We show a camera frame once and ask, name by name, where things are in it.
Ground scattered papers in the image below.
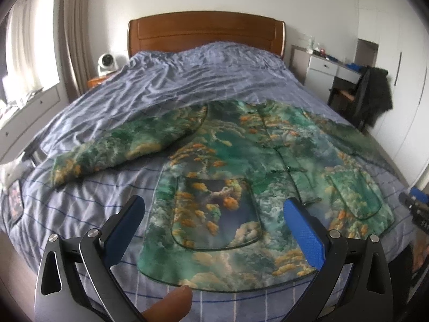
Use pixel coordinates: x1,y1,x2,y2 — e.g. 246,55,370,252
0,88,45,115

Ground wooden nightstand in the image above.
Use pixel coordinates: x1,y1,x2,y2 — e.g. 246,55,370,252
88,74,116,89

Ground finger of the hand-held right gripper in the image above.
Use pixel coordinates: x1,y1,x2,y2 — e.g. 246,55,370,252
399,188,429,210

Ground white desk with drawer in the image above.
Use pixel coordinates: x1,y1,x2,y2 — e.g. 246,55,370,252
304,54,364,104

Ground green printed padded jacket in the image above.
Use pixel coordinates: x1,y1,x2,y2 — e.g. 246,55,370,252
50,99,396,292

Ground person's left hand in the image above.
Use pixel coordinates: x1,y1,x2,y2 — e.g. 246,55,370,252
141,285,194,322

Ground white cloth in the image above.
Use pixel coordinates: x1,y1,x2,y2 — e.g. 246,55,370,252
0,160,25,192

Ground white wardrobe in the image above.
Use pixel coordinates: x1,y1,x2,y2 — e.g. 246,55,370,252
356,0,429,188

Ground beige curtain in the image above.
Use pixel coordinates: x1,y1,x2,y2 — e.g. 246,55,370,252
54,0,101,104

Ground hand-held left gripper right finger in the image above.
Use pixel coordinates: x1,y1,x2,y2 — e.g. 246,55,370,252
284,198,393,322

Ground white sheer curtain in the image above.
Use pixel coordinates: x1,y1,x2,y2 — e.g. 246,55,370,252
5,0,59,101

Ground wooden headboard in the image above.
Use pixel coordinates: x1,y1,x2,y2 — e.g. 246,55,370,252
127,11,286,61

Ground bed with blue striped sheet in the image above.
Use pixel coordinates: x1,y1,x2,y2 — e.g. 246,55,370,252
0,42,412,322

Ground white security camera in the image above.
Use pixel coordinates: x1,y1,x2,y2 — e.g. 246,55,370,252
97,53,119,77

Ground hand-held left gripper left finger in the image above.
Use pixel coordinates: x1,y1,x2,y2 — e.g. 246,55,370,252
35,195,145,322

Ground wooden chair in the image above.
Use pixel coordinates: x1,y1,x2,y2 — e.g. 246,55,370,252
329,87,356,115

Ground white window cabinet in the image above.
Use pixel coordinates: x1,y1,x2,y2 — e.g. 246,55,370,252
0,85,63,162

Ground printed dark pouch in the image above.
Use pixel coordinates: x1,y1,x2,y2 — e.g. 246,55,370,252
7,180,25,224

